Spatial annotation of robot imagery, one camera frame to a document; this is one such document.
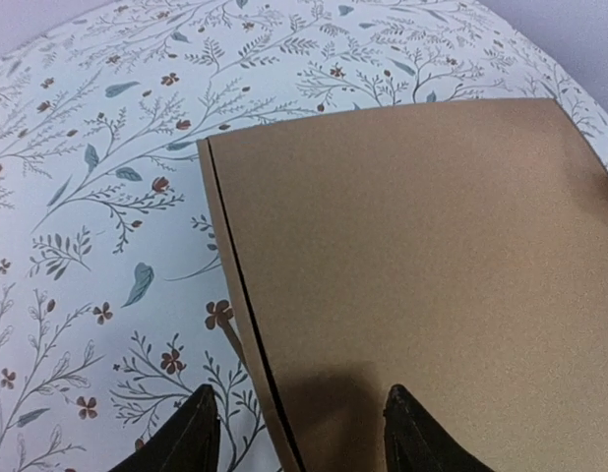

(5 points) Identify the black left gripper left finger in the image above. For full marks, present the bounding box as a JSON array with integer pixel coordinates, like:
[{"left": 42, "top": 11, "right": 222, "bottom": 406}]
[{"left": 110, "top": 384, "right": 220, "bottom": 472}]

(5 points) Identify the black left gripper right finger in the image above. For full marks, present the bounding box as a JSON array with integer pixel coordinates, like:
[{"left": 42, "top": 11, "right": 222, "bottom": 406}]
[{"left": 384, "top": 383, "right": 491, "bottom": 472}]

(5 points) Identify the brown cardboard box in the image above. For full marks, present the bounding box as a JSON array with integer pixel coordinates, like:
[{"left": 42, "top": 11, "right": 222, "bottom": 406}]
[{"left": 198, "top": 98, "right": 608, "bottom": 471}]

